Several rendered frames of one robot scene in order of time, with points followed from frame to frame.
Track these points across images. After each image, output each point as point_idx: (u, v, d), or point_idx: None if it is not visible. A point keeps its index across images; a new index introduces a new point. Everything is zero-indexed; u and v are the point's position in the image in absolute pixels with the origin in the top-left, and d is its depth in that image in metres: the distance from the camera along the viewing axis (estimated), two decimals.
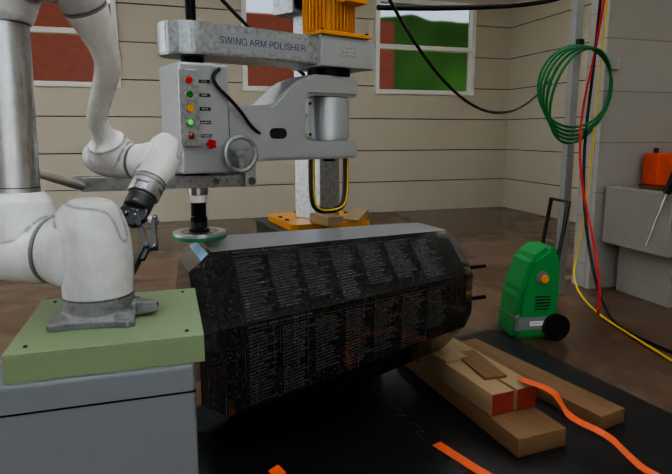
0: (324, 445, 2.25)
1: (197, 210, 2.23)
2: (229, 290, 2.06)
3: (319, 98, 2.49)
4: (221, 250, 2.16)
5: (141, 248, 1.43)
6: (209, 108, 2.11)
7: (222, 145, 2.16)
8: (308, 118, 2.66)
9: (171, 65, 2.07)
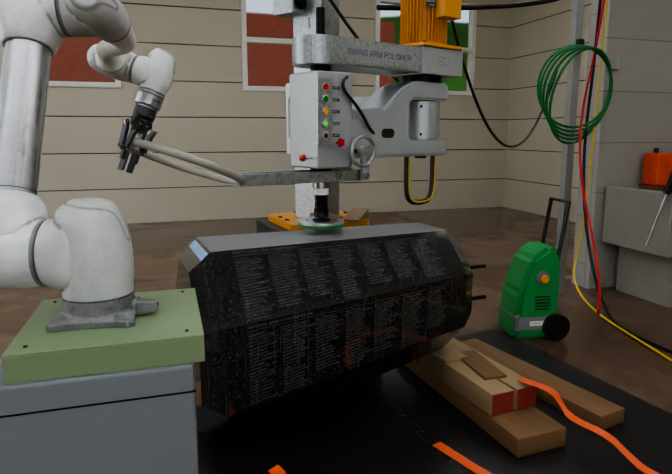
0: (324, 445, 2.25)
1: (321, 201, 2.53)
2: (229, 290, 2.06)
3: (430, 102, 2.80)
4: (221, 250, 2.16)
5: (137, 157, 1.93)
6: (338, 111, 2.41)
7: (347, 143, 2.46)
8: None
9: (306, 74, 2.37)
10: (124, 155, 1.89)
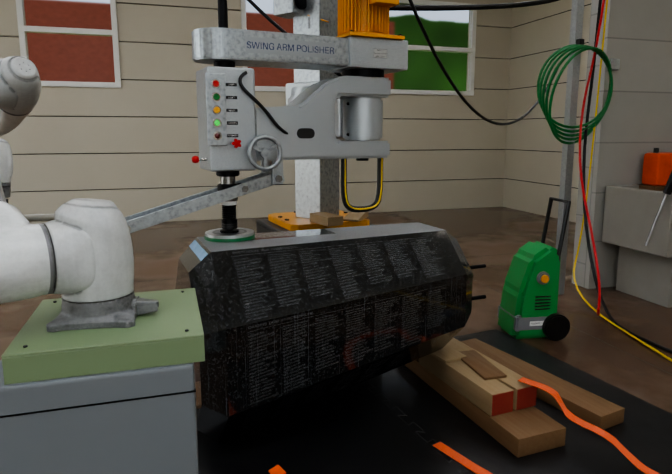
0: (324, 445, 2.25)
1: (227, 212, 2.39)
2: (229, 290, 2.06)
3: (359, 98, 2.52)
4: (221, 250, 2.16)
5: None
6: (236, 109, 2.24)
7: (248, 144, 2.29)
8: (338, 118, 2.67)
9: (202, 70, 2.23)
10: None
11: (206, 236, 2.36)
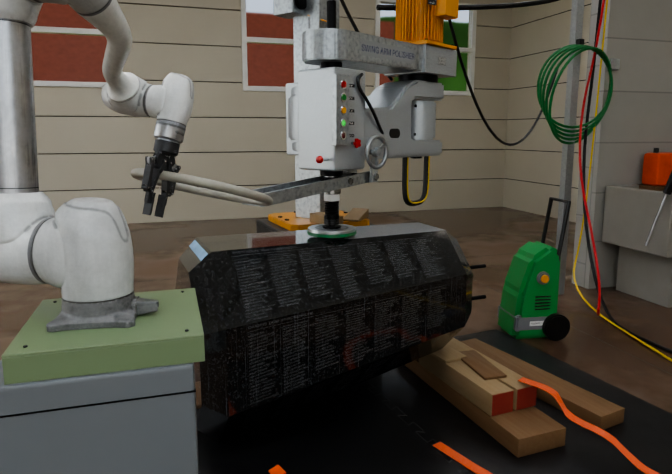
0: (324, 445, 2.25)
1: (332, 208, 2.41)
2: (229, 290, 2.06)
3: (425, 101, 2.75)
4: (221, 250, 2.16)
5: (166, 198, 1.71)
6: (353, 110, 2.29)
7: (360, 144, 2.36)
8: None
9: (321, 70, 2.24)
10: (150, 198, 1.66)
11: (347, 232, 2.36)
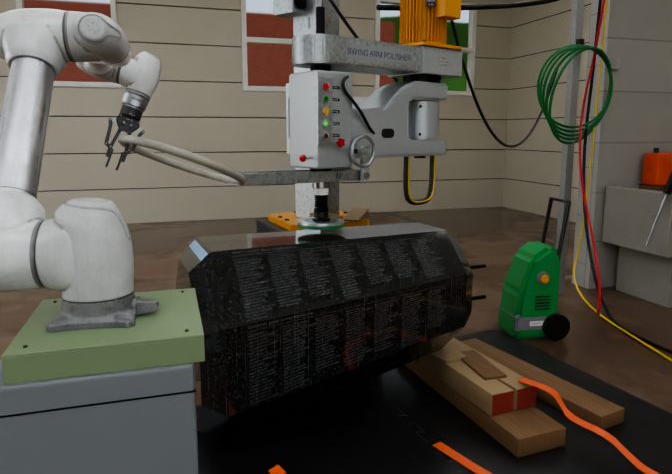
0: (324, 445, 2.25)
1: (321, 201, 2.52)
2: (229, 290, 2.06)
3: (430, 101, 2.79)
4: (221, 250, 2.16)
5: (122, 154, 2.01)
6: (338, 111, 2.40)
7: (347, 143, 2.45)
8: None
9: (306, 73, 2.36)
10: (108, 152, 2.00)
11: (332, 225, 2.46)
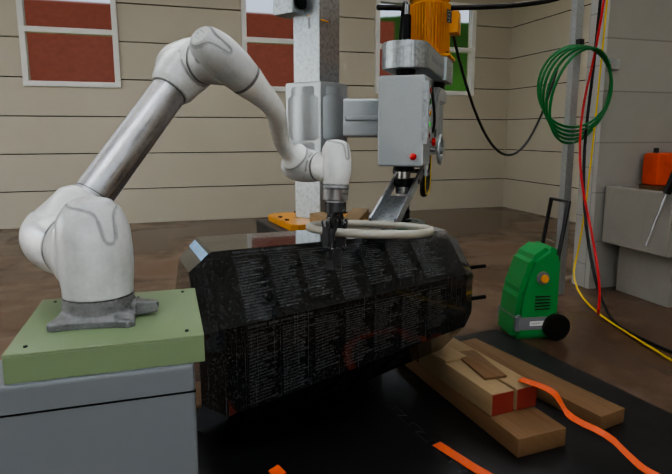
0: (324, 445, 2.25)
1: None
2: (229, 290, 2.06)
3: (440, 105, 3.19)
4: (221, 250, 2.16)
5: (342, 251, 1.93)
6: None
7: None
8: None
9: (409, 77, 2.50)
10: (330, 255, 1.88)
11: None
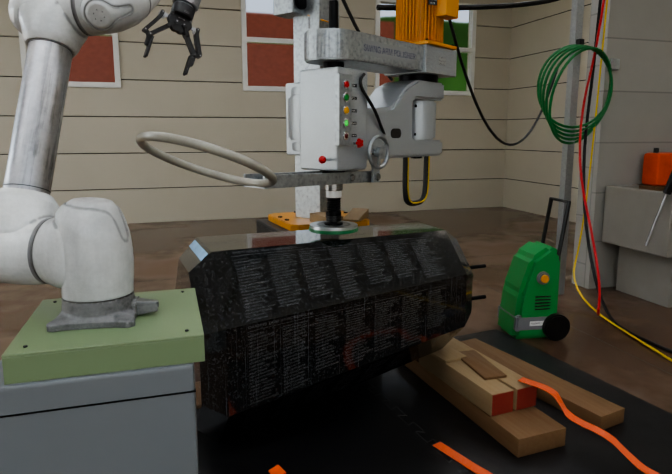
0: (324, 445, 2.25)
1: None
2: (229, 290, 2.06)
3: (425, 101, 2.76)
4: (221, 250, 2.16)
5: (192, 57, 1.84)
6: (355, 110, 2.29)
7: (362, 144, 2.35)
8: None
9: (324, 70, 2.23)
10: (148, 40, 1.76)
11: (321, 229, 2.34)
